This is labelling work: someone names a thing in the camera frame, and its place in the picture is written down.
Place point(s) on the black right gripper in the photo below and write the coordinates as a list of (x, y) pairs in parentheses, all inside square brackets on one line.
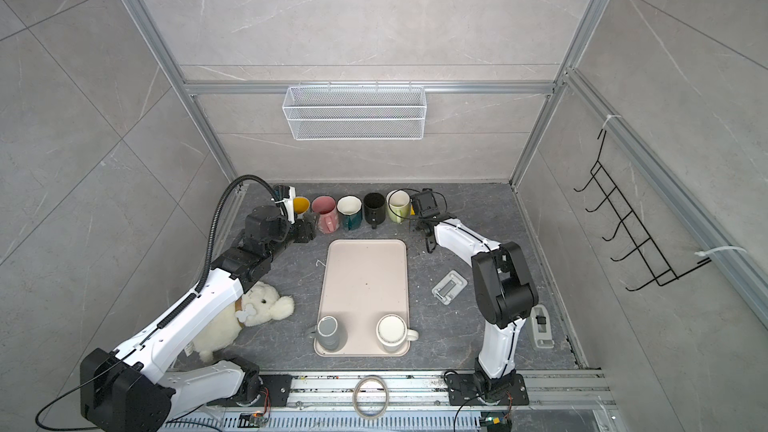
[(417, 219)]

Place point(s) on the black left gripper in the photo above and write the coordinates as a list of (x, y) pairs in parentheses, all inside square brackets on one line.
[(305, 228)]

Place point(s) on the light green mug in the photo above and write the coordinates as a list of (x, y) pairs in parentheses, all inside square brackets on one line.
[(398, 206)]

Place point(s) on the blue butterfly mug yellow inside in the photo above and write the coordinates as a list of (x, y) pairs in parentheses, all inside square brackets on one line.
[(301, 206)]

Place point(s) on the black mug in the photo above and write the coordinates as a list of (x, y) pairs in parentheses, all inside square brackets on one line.
[(374, 212)]

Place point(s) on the pink ghost pattern mug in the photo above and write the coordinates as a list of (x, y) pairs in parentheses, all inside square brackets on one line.
[(326, 214)]

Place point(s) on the dark green mug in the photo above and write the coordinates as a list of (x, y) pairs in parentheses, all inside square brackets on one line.
[(350, 209)]

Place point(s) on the white mug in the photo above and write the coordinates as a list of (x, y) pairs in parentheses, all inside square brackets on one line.
[(393, 333)]

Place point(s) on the grey mug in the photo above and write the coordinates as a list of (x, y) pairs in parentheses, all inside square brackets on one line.
[(330, 334)]

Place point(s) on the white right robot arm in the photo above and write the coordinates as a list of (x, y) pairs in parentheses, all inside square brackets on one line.
[(505, 293)]

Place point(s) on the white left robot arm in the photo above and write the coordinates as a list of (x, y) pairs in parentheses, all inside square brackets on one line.
[(166, 369)]

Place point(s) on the white plush dog toy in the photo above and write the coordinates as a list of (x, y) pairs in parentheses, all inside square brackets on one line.
[(260, 305)]

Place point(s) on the beige plastic tray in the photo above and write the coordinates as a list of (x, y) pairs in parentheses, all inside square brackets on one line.
[(365, 280)]

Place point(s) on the white stapler device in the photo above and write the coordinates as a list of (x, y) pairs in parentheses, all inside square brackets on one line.
[(541, 328)]

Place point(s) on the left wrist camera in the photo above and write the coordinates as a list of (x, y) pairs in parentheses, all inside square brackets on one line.
[(286, 195)]

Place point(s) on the white wire mesh basket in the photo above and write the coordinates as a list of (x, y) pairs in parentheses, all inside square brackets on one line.
[(364, 112)]

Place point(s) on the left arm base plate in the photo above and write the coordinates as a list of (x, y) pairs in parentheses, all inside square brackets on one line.
[(270, 390)]

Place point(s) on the black wire hook rack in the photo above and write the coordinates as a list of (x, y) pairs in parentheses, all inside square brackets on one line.
[(629, 224)]

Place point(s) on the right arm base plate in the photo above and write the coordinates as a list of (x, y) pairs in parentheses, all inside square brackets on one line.
[(473, 389)]

